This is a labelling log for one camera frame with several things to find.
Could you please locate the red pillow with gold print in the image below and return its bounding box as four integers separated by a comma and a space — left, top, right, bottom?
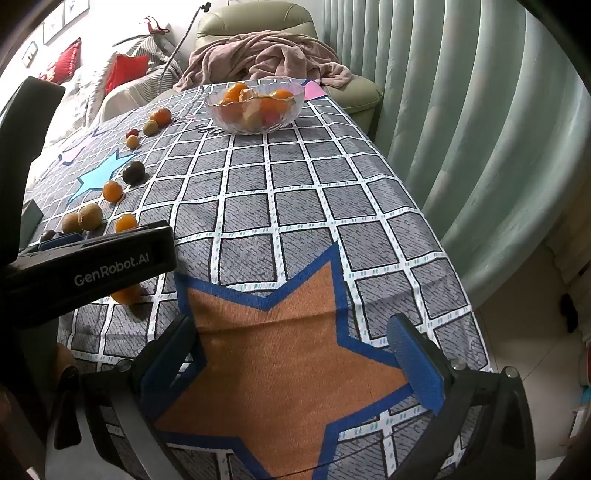
39, 38, 83, 85

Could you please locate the sofa with white cover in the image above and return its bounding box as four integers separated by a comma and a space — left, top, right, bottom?
28, 34, 190, 153

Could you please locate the pale green curtain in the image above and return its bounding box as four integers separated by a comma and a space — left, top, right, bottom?
318, 0, 591, 319

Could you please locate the wall picture frame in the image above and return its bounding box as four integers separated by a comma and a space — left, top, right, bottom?
42, 7, 65, 44
64, 0, 90, 25

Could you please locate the white tray box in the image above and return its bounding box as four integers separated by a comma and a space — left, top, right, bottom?
21, 199, 44, 245

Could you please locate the green leather armchair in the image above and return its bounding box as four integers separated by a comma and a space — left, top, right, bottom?
194, 1, 384, 134

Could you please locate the plain red pillow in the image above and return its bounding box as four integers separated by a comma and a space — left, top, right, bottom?
104, 54, 151, 95

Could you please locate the pink blanket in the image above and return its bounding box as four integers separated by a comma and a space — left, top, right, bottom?
174, 31, 352, 90

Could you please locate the grey striped cushion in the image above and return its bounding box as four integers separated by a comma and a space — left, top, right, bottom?
78, 51, 121, 125

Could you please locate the selfie stick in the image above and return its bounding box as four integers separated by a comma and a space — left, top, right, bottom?
159, 2, 212, 95

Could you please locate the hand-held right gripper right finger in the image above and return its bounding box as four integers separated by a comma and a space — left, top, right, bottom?
386, 313, 537, 480

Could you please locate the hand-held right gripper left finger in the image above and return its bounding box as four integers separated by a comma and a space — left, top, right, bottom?
46, 314, 208, 480

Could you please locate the grey checked star tablecloth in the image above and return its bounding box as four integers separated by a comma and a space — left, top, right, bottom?
21, 78, 492, 480

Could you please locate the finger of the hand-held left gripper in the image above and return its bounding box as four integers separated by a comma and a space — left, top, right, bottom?
37, 232, 86, 254

